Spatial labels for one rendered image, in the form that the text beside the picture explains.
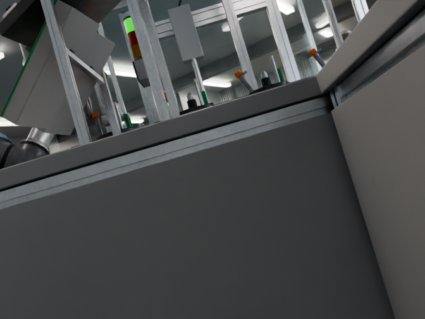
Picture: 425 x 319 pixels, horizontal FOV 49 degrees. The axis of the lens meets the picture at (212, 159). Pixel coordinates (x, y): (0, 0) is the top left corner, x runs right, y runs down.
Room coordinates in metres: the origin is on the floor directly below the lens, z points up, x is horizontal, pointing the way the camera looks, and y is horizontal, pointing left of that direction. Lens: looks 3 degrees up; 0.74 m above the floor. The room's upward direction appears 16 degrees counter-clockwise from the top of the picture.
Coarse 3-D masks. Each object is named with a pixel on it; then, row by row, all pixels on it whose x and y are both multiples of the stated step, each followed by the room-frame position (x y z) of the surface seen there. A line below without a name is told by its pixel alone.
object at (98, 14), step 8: (88, 0) 1.12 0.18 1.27; (96, 0) 1.14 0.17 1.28; (104, 0) 1.16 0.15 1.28; (112, 0) 1.19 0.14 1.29; (120, 0) 1.21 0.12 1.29; (80, 8) 1.12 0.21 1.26; (88, 8) 1.14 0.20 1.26; (96, 8) 1.17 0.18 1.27; (104, 8) 1.19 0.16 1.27; (112, 8) 1.22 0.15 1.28; (88, 16) 1.17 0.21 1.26; (96, 16) 1.20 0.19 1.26; (104, 16) 1.23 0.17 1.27
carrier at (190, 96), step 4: (196, 84) 1.40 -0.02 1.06; (196, 88) 1.40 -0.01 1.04; (188, 92) 1.45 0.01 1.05; (204, 92) 1.44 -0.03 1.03; (188, 96) 1.45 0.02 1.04; (192, 96) 1.45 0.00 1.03; (200, 96) 1.40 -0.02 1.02; (204, 96) 1.44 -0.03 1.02; (188, 100) 1.44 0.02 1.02; (192, 100) 1.44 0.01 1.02; (200, 100) 1.40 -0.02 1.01; (204, 100) 1.44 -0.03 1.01; (188, 104) 1.45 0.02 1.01; (192, 104) 1.44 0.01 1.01; (196, 104) 1.45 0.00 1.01; (200, 104) 1.40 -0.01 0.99; (204, 104) 1.40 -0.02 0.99; (208, 104) 1.41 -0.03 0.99; (212, 104) 1.42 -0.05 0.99; (216, 104) 1.34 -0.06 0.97; (192, 108) 1.39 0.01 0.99; (196, 108) 1.39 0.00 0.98; (200, 108) 1.39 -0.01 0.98; (180, 112) 1.40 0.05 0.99; (184, 112) 1.39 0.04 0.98; (188, 112) 1.39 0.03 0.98
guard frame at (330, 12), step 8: (328, 0) 2.26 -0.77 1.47; (328, 8) 2.26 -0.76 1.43; (328, 16) 2.27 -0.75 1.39; (304, 24) 2.76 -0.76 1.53; (336, 24) 2.26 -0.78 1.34; (336, 32) 2.26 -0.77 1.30; (336, 40) 2.26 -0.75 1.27; (312, 48) 2.76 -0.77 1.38; (112, 64) 2.78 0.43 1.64; (96, 88) 2.28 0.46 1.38; (120, 96) 2.78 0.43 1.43
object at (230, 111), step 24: (264, 96) 0.70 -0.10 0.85; (288, 96) 0.70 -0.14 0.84; (312, 96) 0.70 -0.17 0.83; (168, 120) 0.71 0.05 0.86; (192, 120) 0.71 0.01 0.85; (216, 120) 0.71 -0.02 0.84; (240, 120) 0.73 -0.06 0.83; (96, 144) 0.71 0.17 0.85; (120, 144) 0.71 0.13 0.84; (144, 144) 0.71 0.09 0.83; (24, 168) 0.71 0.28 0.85; (48, 168) 0.71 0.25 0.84; (72, 168) 0.72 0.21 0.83
